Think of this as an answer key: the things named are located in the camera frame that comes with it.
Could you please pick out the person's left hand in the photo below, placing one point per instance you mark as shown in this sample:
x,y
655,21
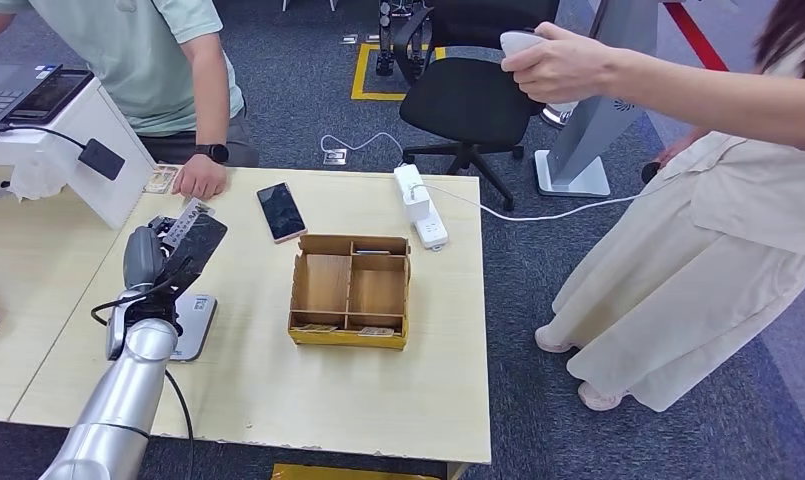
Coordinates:
x,y
568,69
202,180

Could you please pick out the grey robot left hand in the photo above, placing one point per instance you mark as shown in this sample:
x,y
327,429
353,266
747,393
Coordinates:
x,y
142,258

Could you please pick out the person's right hand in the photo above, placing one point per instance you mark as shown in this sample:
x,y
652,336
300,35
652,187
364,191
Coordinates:
x,y
683,146

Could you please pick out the white handheld device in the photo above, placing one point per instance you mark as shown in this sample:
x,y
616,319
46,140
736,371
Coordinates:
x,y
518,41

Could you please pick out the person's left forearm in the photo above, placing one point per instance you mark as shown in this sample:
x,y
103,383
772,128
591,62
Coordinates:
x,y
208,106
707,93

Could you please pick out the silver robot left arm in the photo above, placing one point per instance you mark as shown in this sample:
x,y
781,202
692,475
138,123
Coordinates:
x,y
124,397

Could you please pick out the grey-white card reader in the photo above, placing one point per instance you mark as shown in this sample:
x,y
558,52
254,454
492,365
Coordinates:
x,y
196,324

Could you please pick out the person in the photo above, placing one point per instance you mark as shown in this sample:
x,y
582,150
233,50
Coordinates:
x,y
130,53
707,278

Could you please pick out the grey card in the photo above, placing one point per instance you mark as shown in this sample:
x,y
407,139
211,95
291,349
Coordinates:
x,y
372,252

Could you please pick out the black wristwatch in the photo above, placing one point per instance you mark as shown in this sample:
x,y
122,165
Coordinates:
x,y
213,153

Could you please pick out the small black round object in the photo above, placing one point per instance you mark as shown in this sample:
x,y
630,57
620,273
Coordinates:
x,y
652,172

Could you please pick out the black smartphone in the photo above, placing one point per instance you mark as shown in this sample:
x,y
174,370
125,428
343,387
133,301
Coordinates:
x,y
281,212

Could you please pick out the grey kiosk stand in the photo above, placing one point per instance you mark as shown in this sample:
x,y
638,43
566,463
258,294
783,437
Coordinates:
x,y
574,166

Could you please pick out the black adapter box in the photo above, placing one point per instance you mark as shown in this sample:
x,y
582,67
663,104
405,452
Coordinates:
x,y
102,159

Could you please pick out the black office chair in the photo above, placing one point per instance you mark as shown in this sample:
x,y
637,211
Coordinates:
x,y
468,99

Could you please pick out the red floor tape line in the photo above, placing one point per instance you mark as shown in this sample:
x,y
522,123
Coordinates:
x,y
697,40

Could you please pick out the crumpled white paper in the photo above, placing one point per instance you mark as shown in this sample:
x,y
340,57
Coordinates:
x,y
34,185

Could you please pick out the silver floor socket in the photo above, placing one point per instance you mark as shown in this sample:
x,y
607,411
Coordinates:
x,y
335,158

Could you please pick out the white display stand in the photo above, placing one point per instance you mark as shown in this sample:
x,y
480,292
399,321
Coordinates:
x,y
44,159

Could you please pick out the small grey round object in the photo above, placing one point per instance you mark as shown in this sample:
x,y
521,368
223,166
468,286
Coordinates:
x,y
0,190

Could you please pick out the wooden divided organizer box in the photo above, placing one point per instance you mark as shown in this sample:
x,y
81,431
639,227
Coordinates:
x,y
329,281

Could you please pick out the yellow floor tape square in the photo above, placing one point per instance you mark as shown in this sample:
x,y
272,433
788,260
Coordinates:
x,y
361,73

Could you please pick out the white furniture legs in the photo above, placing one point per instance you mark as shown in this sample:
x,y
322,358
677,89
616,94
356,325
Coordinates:
x,y
286,4

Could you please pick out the white charger plug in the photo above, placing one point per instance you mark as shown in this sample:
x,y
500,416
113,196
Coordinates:
x,y
416,204

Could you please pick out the white power strip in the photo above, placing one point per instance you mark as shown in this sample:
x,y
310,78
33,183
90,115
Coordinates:
x,y
432,232

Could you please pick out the pale pink sneaker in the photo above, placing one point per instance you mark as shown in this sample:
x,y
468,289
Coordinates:
x,y
597,399
551,339

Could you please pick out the yellow box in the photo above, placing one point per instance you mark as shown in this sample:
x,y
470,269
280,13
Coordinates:
x,y
349,474

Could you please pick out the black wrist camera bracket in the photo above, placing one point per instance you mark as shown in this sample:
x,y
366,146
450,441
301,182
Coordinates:
x,y
200,248

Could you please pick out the black metal frame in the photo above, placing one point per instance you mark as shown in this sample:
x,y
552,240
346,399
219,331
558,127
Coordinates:
x,y
384,40

